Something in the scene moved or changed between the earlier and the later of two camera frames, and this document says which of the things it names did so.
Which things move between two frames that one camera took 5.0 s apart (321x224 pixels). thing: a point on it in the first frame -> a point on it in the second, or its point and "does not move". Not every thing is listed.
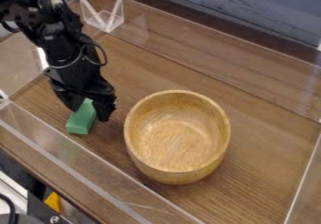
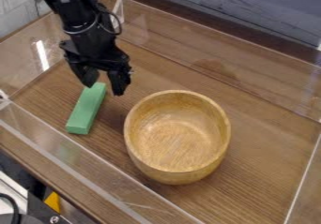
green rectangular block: (80, 120) does not move
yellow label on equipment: (53, 201) does not move
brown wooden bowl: (176, 135) does not move
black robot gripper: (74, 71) -> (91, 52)
